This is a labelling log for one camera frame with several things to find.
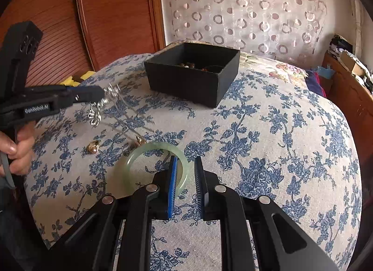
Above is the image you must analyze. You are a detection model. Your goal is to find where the green jade bangle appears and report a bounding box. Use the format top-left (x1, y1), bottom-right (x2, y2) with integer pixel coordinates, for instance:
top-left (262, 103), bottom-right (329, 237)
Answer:
top-left (125, 142), bottom-right (190, 199)

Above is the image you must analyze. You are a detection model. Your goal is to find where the white patterned window curtain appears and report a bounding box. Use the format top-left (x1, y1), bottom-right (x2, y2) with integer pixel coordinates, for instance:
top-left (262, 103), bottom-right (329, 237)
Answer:
top-left (344, 0), bottom-right (365, 44)

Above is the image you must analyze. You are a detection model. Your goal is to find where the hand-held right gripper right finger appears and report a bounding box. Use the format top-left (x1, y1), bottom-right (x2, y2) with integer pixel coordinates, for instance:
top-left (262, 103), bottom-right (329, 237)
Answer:
top-left (194, 156), bottom-right (340, 271)

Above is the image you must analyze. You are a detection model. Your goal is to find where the dark cloth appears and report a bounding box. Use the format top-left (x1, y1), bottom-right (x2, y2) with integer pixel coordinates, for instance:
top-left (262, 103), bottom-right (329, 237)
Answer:
top-left (0, 176), bottom-right (59, 271)

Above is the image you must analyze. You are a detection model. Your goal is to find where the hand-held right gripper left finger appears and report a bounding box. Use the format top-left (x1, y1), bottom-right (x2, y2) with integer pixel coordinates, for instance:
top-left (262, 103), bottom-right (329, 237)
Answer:
top-left (44, 155), bottom-right (179, 271)

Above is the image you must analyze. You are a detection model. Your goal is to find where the brown wooden wardrobe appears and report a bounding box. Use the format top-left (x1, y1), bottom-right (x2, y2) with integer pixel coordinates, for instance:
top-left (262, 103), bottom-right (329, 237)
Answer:
top-left (0, 0), bottom-right (166, 91)

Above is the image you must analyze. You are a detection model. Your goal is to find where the silver chain necklace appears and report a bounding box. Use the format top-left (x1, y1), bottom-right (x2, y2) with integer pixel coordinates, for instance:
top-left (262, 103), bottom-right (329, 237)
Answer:
top-left (74, 83), bottom-right (155, 140)

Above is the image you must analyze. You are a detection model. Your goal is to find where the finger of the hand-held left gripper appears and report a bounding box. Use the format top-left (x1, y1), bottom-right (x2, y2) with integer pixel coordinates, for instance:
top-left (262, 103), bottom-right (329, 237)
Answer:
top-left (61, 85), bottom-right (105, 104)

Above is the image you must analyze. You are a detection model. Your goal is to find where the black bag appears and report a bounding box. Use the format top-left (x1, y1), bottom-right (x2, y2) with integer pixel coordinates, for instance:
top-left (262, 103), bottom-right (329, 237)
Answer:
top-left (329, 34), bottom-right (354, 56)

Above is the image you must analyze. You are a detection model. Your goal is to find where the circle-patterned sheer curtain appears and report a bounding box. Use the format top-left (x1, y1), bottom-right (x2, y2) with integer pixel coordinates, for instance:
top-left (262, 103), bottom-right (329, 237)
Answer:
top-left (159, 0), bottom-right (354, 62)

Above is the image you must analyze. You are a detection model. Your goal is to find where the teal plastic bag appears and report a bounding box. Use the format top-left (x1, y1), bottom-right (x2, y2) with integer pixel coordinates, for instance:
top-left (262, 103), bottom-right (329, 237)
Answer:
top-left (315, 66), bottom-right (335, 79)

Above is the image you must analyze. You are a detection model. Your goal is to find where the dark blue blanket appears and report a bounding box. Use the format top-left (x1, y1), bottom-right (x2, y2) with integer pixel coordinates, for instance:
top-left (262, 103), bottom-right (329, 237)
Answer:
top-left (304, 70), bottom-right (327, 98)

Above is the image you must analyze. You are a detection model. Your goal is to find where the pink floral bedsheet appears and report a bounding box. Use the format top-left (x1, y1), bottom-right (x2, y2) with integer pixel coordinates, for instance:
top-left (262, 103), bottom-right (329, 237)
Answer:
top-left (163, 40), bottom-right (309, 79)

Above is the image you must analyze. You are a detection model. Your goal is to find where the cardboard box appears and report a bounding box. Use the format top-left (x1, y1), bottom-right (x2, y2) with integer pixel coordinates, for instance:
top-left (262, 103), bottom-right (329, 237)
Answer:
top-left (339, 51), bottom-right (366, 76)

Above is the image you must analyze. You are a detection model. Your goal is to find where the person's left hand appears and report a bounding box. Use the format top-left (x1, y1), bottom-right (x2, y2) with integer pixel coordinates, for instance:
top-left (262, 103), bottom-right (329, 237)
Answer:
top-left (0, 130), bottom-right (37, 176)

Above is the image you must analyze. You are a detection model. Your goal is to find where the black box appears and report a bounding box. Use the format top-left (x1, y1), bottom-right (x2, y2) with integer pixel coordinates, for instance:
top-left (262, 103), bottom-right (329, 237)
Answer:
top-left (144, 42), bottom-right (241, 108)

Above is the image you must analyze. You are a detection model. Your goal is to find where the wooden cabinet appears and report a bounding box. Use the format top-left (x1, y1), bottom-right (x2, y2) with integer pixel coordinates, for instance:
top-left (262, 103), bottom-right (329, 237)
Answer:
top-left (321, 53), bottom-right (373, 155)

